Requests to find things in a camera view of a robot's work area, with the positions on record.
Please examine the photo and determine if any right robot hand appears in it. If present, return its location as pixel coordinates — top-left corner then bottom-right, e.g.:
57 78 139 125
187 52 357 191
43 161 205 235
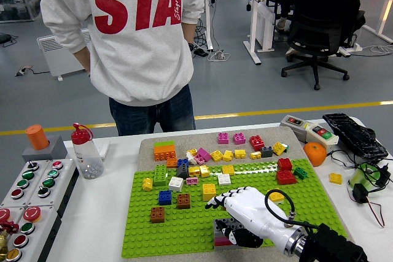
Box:
204 186 303 250

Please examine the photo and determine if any white 2x2 toy brick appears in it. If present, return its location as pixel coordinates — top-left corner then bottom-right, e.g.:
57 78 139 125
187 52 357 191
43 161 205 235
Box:
217 173 232 187
168 177 184 192

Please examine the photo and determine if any yellow tall 2x2 brick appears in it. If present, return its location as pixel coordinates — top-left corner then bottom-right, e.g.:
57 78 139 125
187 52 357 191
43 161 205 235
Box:
202 183 217 202

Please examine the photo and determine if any red large toy brick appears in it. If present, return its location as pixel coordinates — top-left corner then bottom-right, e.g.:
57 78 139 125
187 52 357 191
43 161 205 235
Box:
276 169 298 185

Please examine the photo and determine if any red 2x2 toy brick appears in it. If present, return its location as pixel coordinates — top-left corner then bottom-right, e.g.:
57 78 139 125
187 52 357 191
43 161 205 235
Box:
277 158 293 171
249 135 265 152

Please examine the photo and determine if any dark green toy brick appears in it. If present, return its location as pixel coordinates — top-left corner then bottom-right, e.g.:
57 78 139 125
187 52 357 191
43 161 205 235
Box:
293 166 308 180

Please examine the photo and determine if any brown 2x2 toy brick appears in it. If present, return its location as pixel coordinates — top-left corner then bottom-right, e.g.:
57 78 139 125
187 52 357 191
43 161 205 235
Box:
150 207 166 224
176 193 192 210

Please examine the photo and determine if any pink sloped toy brick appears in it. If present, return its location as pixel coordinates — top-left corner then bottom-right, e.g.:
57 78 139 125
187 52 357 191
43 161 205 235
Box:
196 147 212 162

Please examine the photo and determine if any green studded baseplate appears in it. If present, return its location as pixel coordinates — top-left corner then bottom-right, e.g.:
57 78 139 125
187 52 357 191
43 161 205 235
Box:
120 158 348 260

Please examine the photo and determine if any dark grey sloped brick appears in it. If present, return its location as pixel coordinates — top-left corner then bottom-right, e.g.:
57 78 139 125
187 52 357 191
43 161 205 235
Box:
176 164 190 179

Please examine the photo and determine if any blue 2x2 toy brick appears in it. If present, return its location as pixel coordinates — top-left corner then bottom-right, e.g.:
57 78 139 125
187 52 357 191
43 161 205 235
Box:
158 190 173 206

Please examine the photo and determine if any lime green tall brick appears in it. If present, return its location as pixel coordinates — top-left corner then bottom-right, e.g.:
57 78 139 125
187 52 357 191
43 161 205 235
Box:
153 164 168 187

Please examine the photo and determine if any orange 2x4 toy brick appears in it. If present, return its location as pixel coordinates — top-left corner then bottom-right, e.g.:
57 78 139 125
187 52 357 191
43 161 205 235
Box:
153 146 177 161

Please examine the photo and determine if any orange fruit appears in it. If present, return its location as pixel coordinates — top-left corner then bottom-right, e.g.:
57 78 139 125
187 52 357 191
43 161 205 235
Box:
303 141 327 167

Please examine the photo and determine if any black plastic tray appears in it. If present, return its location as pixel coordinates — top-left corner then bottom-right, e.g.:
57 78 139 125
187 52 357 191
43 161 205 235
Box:
322 112 389 160

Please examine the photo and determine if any black plug adapter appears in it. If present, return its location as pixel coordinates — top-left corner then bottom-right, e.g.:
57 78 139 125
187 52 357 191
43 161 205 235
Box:
376 163 391 186

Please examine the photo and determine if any clear bottle red cap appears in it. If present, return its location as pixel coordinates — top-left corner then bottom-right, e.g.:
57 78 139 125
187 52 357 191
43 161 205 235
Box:
71 123 104 180

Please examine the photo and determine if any white computer tower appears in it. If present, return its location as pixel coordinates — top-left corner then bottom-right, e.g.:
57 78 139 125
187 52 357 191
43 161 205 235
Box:
255 1 276 52

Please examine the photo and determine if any person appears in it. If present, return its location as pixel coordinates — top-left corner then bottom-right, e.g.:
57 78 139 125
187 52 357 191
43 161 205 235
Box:
39 0 207 137
274 0 363 58

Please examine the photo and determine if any black office chair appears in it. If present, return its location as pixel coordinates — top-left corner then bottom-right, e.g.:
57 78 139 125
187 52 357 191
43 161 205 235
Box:
281 0 366 91

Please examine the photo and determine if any grey block holder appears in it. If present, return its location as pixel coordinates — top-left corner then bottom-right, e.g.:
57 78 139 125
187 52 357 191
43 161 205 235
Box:
21 135 68 162

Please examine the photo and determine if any grey push-button control box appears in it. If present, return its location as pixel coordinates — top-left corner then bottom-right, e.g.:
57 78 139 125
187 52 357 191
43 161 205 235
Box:
26 159 80 218
0 160 52 209

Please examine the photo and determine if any grey emergency-stop button box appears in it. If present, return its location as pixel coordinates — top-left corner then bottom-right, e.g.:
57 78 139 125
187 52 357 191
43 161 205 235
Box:
2 206 62 262
0 206 28 262

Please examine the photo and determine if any orange cylinder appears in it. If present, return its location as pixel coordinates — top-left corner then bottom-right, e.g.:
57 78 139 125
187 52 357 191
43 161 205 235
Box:
25 125 50 151

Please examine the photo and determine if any white panel heater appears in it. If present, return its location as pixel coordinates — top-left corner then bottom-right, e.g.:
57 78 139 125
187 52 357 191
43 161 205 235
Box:
36 28 93 82

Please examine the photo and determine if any floor socket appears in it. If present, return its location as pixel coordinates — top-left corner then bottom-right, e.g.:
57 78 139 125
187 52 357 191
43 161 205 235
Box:
15 65 34 77

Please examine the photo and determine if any clear storage crate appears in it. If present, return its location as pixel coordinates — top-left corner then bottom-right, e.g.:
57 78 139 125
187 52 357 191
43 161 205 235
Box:
0 0 47 24

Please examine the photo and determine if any grey two-button switch box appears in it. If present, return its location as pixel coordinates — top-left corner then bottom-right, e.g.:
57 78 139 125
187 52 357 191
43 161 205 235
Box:
279 114 314 142

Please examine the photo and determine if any black cord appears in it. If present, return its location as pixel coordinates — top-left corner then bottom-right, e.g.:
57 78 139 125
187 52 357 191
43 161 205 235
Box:
329 150 391 183

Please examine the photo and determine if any white red-green switch box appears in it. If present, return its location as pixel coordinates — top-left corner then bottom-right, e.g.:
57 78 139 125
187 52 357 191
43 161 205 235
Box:
305 122 340 152

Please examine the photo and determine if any white flat wall switch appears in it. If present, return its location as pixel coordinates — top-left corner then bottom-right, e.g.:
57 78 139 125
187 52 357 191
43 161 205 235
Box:
91 139 111 160

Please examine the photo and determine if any black cable tangle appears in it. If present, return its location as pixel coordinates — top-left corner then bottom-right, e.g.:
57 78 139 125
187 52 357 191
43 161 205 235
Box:
192 16 219 53

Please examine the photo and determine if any brass valve red handle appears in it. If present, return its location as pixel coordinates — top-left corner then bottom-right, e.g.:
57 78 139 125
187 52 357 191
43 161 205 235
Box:
0 220 20 260

